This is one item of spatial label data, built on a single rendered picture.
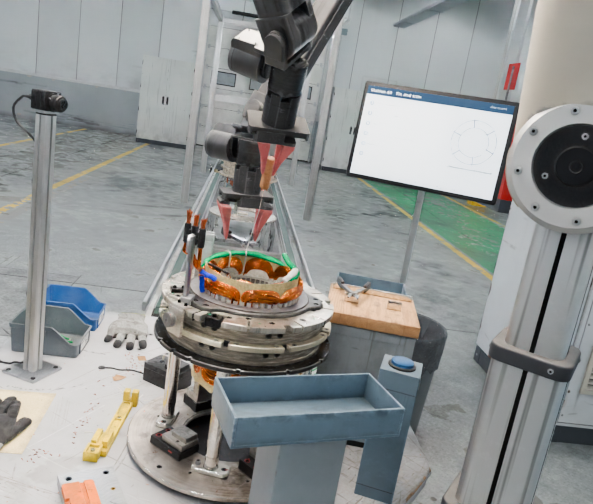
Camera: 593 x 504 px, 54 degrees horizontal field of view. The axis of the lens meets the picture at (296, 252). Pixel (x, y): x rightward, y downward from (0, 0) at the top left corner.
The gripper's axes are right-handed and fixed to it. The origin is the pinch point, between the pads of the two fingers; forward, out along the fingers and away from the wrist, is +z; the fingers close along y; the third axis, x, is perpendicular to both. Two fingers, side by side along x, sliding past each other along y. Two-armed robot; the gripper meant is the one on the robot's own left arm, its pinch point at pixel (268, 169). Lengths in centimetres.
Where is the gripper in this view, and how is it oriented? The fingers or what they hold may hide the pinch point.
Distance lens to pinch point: 104.4
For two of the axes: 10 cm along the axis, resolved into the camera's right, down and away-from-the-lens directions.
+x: 1.3, 6.1, -7.8
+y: -9.7, -0.9, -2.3
